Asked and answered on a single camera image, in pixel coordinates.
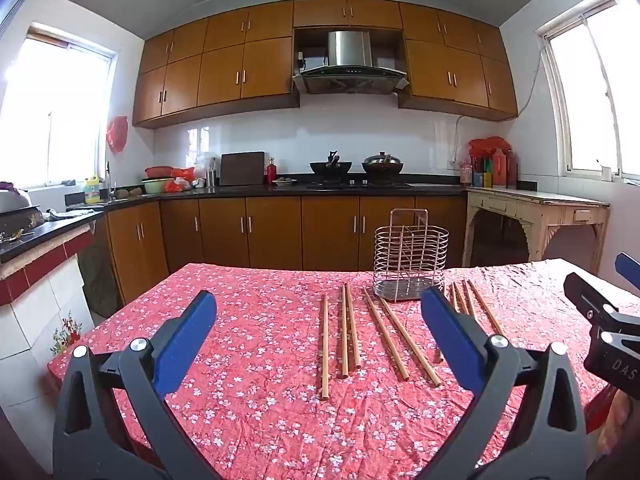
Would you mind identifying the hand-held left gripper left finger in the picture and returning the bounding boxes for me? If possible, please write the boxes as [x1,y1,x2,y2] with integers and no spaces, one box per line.
[52,289,218,480]

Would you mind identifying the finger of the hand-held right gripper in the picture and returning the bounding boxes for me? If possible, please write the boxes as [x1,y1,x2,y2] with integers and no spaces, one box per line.
[563,272,640,336]
[615,252,640,288]

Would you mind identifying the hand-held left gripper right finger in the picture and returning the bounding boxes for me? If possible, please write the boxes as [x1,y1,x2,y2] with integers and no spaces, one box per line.
[419,287,587,480]

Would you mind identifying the metal wire utensil holder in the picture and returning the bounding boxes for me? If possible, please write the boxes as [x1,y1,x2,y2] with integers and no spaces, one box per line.
[374,208,449,302]

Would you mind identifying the set of wooden chopsticks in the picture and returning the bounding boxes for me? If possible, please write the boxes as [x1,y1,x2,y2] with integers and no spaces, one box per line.
[319,280,506,401]

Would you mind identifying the person's right hand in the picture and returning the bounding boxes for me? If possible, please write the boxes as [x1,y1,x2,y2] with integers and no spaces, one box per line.
[596,389,632,461]

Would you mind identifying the beige wooden side table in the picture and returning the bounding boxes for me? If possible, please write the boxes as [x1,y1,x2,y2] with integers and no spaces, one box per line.
[462,186,612,276]

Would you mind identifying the red floral tablecloth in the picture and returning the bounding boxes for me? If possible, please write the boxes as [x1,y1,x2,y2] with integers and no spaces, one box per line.
[47,259,640,480]

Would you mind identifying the brown wooden base cabinets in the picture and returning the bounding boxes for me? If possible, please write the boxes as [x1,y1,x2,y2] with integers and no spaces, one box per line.
[106,195,468,306]

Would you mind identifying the steel sink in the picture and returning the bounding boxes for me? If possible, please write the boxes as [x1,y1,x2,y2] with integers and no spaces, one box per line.
[102,192,151,206]

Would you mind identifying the red white tiled counter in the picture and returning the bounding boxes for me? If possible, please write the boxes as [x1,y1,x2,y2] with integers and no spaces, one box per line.
[0,200,108,361]

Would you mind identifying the green basin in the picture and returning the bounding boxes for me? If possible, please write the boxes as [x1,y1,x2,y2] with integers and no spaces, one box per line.
[141,176,176,194]

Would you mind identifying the black kitchen countertop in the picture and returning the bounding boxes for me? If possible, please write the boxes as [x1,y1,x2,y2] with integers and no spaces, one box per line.
[65,172,468,211]

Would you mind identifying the crumpled red plastic bag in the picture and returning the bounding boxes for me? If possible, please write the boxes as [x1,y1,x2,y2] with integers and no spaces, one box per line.
[164,167,196,193]

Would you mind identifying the red bag over bottles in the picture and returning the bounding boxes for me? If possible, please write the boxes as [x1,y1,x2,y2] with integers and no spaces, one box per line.
[468,136,512,158]

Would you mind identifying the grey cloth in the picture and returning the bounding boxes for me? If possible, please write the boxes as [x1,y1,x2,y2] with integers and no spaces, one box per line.
[45,207,96,221]

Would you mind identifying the black gas stove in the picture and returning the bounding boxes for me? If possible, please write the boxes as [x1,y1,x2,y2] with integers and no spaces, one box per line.
[306,178,413,191]

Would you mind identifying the white plastic bag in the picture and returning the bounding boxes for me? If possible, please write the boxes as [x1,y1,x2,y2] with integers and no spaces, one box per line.
[194,151,221,181]

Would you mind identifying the dark cutting board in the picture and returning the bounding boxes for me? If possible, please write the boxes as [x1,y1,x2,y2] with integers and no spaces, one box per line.
[219,151,266,186]

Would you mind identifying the black wok with lid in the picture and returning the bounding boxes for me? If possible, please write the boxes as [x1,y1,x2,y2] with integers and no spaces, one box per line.
[361,151,404,181]

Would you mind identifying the black pan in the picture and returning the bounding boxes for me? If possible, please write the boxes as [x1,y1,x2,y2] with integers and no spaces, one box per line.
[0,204,43,231]

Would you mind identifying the hanging red plastic bag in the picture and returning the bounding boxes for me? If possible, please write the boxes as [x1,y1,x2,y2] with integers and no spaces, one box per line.
[107,115,129,154]

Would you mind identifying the steel range hood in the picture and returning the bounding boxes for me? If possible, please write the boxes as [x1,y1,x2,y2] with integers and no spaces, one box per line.
[292,30,409,96]

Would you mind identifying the window with white frame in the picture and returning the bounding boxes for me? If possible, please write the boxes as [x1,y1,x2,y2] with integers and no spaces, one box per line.
[535,0,640,181]
[0,22,121,191]

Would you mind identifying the white wall cable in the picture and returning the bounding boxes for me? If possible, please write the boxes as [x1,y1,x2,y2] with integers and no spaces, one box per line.
[452,50,543,166]

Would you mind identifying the black wok with handle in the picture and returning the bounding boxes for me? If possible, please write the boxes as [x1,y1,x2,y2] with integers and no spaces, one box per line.
[309,150,354,177]

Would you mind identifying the brown wooden wall cabinet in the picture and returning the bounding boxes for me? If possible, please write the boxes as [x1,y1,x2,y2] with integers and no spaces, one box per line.
[293,0,404,29]
[132,1,301,129]
[398,2,519,122]

